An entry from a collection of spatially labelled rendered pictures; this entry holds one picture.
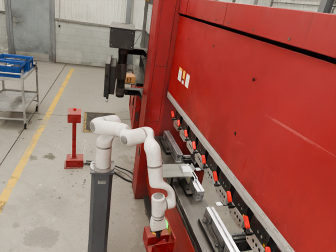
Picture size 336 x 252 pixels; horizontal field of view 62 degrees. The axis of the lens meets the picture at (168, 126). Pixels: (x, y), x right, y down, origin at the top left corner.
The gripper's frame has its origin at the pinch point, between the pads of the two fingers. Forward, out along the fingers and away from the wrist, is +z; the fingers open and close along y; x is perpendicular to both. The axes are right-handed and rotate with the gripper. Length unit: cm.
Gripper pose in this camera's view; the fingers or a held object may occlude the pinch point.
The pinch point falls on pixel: (158, 234)
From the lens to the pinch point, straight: 200.0
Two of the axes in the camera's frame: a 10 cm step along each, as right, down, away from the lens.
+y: -9.4, 1.3, -3.1
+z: -0.1, 9.1, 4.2
